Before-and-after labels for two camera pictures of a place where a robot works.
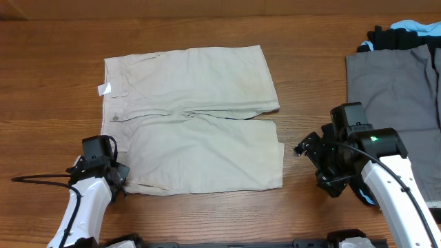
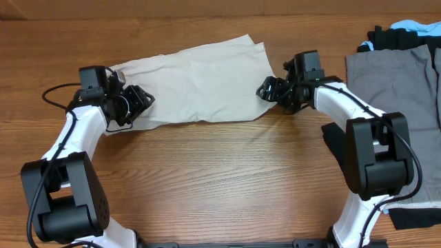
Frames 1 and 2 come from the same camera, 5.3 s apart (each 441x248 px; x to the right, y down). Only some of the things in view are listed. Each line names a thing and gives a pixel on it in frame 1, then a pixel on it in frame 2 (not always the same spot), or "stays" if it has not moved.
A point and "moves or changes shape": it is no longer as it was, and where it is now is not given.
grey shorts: [401, 89] stays
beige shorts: [183, 122] moves or changes shape
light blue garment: [420, 29] stays
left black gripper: [123, 170] → [140, 102]
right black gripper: [335, 182] → [278, 85]
